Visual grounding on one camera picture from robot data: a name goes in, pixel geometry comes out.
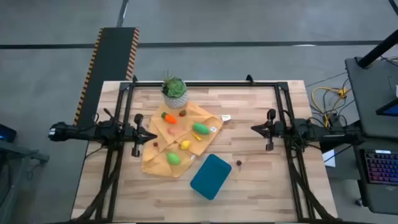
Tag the desk caster wheel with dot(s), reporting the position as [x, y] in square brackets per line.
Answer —
[359, 202]

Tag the large grey desk top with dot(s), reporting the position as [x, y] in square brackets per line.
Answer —
[373, 93]

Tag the pink toy peach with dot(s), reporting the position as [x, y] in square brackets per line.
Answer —
[171, 131]

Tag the blue-screen tablet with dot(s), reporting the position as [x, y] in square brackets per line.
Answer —
[392, 109]

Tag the white paper sheet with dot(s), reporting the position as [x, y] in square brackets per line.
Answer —
[330, 159]

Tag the white paper tag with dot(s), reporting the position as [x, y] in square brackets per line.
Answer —
[226, 117]

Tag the orange cloth napkin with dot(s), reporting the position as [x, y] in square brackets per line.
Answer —
[155, 165]

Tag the round green toy lime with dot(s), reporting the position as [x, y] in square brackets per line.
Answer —
[173, 158]

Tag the orange toy carrot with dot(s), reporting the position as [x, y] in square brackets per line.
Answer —
[170, 119]

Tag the backlit computer keyboard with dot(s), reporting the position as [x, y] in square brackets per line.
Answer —
[382, 168]

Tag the teal plastic tupperware container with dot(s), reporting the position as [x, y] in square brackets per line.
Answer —
[211, 175]

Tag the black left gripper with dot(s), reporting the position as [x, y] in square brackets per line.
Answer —
[136, 137]

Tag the grey metal stand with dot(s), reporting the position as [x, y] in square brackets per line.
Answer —
[18, 152]

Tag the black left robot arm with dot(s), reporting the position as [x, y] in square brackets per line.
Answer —
[77, 132]

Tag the small yellow toy banana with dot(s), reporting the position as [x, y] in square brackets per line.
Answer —
[196, 136]

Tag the potted green succulent plant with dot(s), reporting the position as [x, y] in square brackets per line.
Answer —
[174, 88]

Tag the dark purple toy plum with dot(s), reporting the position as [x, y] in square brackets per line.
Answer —
[238, 162]

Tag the long green toy mango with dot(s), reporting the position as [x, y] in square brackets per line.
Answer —
[201, 128]

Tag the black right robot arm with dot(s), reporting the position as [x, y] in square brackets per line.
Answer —
[326, 133]

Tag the yellow toy lemon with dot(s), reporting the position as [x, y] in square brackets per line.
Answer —
[185, 145]

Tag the small grey keyboard desk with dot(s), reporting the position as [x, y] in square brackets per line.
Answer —
[379, 199]

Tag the black metal table frame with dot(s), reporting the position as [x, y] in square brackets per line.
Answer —
[202, 84]

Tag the black device with blue light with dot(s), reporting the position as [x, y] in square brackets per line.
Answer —
[7, 133]

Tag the black desk support bar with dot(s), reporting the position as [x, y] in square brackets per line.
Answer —
[329, 146]

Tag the black hazard-striped floor ramp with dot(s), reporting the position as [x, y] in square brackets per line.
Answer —
[112, 56]

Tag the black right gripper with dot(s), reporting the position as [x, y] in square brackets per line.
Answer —
[273, 129]

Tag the black diagonal pole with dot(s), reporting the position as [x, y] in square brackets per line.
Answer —
[376, 49]

